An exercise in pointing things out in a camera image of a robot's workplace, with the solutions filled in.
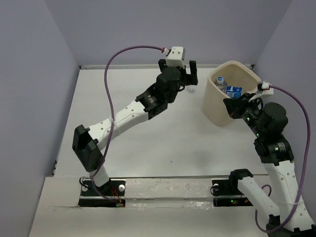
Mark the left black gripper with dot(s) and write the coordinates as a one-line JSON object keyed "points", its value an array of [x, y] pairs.
{"points": [[190, 79]]}

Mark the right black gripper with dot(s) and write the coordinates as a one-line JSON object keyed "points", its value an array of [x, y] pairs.
{"points": [[234, 106]]}

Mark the blue label bottle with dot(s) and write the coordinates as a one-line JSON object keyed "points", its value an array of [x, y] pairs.
{"points": [[232, 91]]}

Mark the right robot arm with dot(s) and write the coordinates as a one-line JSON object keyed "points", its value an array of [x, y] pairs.
{"points": [[286, 215]]}

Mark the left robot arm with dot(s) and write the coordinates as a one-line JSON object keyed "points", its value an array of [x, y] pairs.
{"points": [[88, 142]]}

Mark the beige plastic bin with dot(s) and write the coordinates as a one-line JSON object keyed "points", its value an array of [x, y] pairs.
{"points": [[235, 74]]}

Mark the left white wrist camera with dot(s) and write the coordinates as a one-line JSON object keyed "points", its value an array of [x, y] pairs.
{"points": [[175, 56]]}

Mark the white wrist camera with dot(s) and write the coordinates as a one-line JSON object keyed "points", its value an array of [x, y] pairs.
{"points": [[175, 56], [264, 89]]}

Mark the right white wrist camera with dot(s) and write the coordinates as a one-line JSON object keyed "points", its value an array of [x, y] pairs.
{"points": [[264, 89]]}

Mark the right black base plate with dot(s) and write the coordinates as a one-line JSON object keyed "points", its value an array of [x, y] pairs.
{"points": [[225, 196]]}

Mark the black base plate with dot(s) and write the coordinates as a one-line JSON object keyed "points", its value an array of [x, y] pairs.
{"points": [[225, 196], [110, 195]]}

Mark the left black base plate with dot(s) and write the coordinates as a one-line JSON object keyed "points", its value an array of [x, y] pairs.
{"points": [[110, 195]]}

